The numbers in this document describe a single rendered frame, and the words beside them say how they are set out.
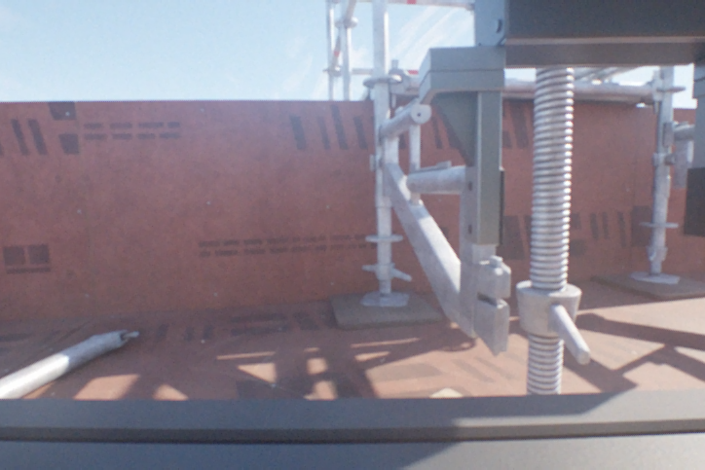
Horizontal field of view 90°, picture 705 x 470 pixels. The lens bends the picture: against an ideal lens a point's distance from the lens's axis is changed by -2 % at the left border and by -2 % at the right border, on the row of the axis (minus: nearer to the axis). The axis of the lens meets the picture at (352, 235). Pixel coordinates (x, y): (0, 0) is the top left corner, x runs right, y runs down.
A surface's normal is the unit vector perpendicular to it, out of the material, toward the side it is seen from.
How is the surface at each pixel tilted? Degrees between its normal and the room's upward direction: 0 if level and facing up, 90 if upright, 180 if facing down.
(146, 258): 90
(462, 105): 90
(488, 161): 90
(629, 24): 90
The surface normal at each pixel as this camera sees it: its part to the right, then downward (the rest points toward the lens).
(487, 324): -0.93, 0.07
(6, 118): 0.15, 0.11
